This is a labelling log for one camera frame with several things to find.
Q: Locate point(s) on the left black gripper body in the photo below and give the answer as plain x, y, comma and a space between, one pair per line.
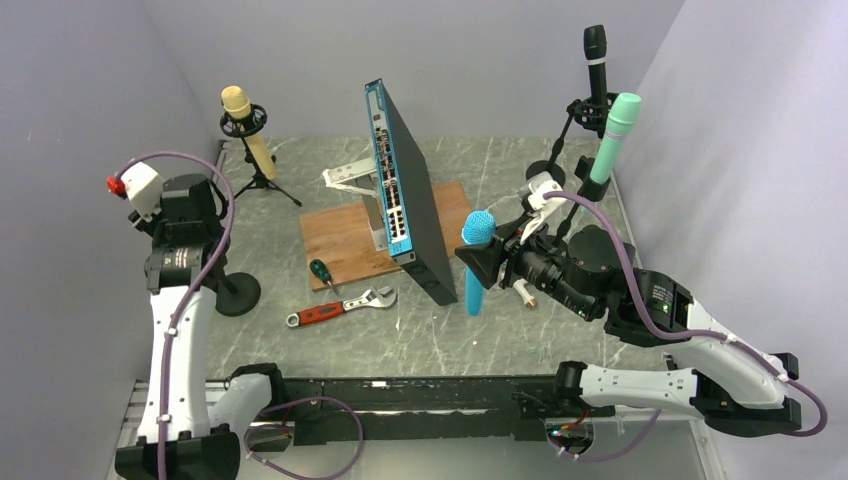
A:
161, 229

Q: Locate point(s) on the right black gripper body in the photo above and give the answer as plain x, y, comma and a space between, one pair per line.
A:
523, 260

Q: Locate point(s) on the blue microphone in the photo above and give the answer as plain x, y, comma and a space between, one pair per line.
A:
478, 231

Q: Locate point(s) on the black round-base mic stand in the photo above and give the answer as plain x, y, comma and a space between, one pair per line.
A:
238, 293

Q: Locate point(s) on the black stand of green microphone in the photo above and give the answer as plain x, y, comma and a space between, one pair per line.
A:
589, 189

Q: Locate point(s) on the mint green microphone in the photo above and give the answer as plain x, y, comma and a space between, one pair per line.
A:
621, 119

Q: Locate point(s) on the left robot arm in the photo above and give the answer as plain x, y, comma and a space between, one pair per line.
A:
179, 318

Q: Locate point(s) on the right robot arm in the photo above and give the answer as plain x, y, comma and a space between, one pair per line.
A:
719, 378

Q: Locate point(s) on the black tripod mic stand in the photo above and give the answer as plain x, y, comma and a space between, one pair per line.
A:
255, 166

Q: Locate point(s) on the beige microphone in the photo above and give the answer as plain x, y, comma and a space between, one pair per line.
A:
235, 100

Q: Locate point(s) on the black microphone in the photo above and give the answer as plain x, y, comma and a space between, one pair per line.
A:
595, 50

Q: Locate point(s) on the white plastic faucet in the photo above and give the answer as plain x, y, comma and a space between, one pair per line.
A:
521, 287

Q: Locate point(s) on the wooden board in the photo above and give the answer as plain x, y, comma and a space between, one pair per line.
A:
341, 237

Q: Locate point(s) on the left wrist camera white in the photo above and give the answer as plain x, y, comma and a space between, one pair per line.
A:
142, 186

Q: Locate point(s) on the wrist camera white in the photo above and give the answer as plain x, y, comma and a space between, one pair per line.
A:
142, 186
540, 208

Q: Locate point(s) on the blue black network switch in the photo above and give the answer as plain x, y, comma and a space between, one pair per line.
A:
409, 210

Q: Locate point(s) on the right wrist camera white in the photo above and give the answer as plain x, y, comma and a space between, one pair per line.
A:
540, 208

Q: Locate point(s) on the adjustable wrench red handle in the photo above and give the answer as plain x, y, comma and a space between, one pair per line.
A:
381, 298

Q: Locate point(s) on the green handle screwdriver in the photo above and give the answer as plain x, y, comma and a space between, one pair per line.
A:
320, 270

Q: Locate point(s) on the metal bracket holder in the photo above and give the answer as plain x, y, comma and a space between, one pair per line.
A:
359, 177

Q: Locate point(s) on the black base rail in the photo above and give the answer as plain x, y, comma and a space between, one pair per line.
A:
323, 410

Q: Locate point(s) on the aluminium frame rail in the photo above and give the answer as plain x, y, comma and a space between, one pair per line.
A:
574, 439

